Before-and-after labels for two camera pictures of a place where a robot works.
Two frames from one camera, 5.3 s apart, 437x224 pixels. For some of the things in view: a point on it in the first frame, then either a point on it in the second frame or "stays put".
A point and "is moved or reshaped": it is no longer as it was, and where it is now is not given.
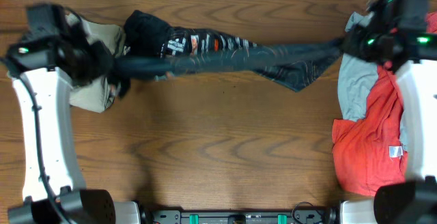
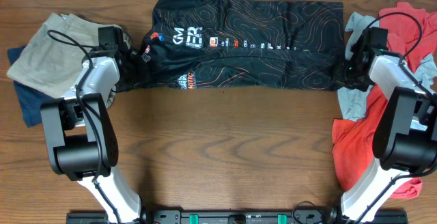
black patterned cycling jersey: [155, 50] is moved or reshaped
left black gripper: [105, 59] to [145, 74]
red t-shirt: [368, 152] stays put
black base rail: [298, 216] stays put
